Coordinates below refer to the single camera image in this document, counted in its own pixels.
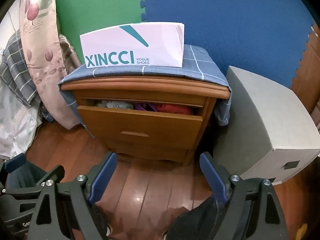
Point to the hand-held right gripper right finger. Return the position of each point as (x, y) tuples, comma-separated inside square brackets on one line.
[(212, 180)]

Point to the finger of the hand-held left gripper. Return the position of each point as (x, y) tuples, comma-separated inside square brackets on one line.
[(15, 163), (55, 173)]

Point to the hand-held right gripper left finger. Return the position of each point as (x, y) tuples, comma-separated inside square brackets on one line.
[(105, 177)]

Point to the purple bra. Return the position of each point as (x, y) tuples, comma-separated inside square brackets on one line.
[(146, 107)]

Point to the person's dark trouser leg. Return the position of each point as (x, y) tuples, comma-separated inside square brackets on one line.
[(27, 177), (195, 222)]

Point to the white spotted bedsheet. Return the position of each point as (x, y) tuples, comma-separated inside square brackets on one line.
[(15, 130)]

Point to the white cloth garment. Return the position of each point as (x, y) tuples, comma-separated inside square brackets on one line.
[(112, 104)]

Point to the grey box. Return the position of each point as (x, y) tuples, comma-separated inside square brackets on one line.
[(262, 120)]

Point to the red garment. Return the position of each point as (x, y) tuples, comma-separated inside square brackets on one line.
[(175, 109)]

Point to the wooden nightstand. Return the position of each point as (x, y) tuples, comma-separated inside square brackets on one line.
[(150, 90)]

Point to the grey plaid blanket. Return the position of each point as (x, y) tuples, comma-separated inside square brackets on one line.
[(15, 62)]

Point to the small yellow object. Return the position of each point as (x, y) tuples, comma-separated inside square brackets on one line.
[(302, 232)]

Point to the blue checked cloth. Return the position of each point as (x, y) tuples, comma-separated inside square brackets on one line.
[(200, 65)]

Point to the floral pillow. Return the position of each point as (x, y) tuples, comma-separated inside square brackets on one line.
[(42, 42)]

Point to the white shoe box teal print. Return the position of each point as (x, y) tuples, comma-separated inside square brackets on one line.
[(162, 47)]

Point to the wooden door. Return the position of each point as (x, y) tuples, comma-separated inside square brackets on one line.
[(310, 75)]

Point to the blue foam mat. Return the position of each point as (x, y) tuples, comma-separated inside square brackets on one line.
[(237, 17)]

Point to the green foam mat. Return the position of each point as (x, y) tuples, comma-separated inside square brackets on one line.
[(100, 2)]

